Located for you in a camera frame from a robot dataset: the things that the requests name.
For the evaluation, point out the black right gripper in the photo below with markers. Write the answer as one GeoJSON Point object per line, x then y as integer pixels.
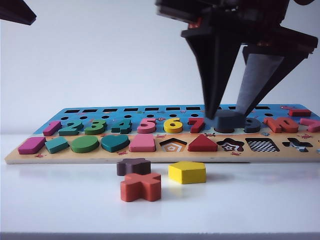
{"type": "Point", "coordinates": [250, 17]}

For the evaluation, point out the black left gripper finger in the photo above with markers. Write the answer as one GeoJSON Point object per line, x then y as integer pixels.
{"type": "Point", "coordinates": [13, 10]}

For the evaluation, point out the dark blue square block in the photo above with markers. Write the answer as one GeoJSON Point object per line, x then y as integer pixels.
{"type": "Point", "coordinates": [228, 121]}

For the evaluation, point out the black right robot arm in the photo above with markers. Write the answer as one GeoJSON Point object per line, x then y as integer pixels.
{"type": "Point", "coordinates": [303, 1]}

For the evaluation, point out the dark blue number nine piece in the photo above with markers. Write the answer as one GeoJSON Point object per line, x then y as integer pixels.
{"type": "Point", "coordinates": [252, 128]}

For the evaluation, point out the dark brown number eight piece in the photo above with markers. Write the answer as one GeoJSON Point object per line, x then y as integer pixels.
{"type": "Point", "coordinates": [223, 130]}

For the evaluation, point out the orange number ten piece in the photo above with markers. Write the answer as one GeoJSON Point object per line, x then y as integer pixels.
{"type": "Point", "coordinates": [275, 127]}

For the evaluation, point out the red number seven piece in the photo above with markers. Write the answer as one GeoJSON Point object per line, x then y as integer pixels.
{"type": "Point", "coordinates": [196, 127]}

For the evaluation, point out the red minus sign piece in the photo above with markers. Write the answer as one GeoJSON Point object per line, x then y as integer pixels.
{"type": "Point", "coordinates": [300, 113]}

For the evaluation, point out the red triangle block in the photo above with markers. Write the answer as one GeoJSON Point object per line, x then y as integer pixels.
{"type": "Point", "coordinates": [202, 146]}

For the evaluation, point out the yellow number six piece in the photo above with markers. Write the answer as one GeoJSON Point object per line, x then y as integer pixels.
{"type": "Point", "coordinates": [172, 130]}

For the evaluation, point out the pink math sign piece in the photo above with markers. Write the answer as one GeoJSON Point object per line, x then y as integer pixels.
{"type": "Point", "coordinates": [313, 125]}

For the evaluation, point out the pink number five piece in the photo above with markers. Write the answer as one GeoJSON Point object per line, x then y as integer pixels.
{"type": "Point", "coordinates": [145, 130]}

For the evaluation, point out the yellow pentagon block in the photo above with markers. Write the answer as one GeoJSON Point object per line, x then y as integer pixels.
{"type": "Point", "coordinates": [186, 175]}

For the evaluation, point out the pink trapezoid block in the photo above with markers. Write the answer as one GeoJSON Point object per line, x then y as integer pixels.
{"type": "Point", "coordinates": [142, 145]}

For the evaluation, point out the wooden number shape puzzle board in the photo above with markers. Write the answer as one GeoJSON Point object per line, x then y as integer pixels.
{"type": "Point", "coordinates": [150, 156]}

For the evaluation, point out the dark teal number four piece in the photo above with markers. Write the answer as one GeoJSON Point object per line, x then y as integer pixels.
{"type": "Point", "coordinates": [125, 127]}

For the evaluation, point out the magenta number one piece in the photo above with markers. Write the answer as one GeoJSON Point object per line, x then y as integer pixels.
{"type": "Point", "coordinates": [51, 128]}

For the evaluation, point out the teal number two piece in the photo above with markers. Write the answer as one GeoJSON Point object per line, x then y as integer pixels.
{"type": "Point", "coordinates": [68, 132]}

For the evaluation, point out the dark purple star block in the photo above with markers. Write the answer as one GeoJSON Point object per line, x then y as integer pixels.
{"type": "Point", "coordinates": [132, 166]}

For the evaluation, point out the magenta rectangle block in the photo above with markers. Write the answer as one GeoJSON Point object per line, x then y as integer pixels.
{"type": "Point", "coordinates": [30, 146]}

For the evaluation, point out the teal heart block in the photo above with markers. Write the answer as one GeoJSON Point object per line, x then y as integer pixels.
{"type": "Point", "coordinates": [113, 145]}

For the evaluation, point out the teal rhombus block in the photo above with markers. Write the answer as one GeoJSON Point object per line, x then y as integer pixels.
{"type": "Point", "coordinates": [56, 146]}

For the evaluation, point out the green number three piece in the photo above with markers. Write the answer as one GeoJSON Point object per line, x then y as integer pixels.
{"type": "Point", "coordinates": [93, 131]}

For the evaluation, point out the orange cross block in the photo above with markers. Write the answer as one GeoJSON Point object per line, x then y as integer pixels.
{"type": "Point", "coordinates": [140, 187]}

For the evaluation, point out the green circle block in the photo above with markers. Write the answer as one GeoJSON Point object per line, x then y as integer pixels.
{"type": "Point", "coordinates": [83, 145]}

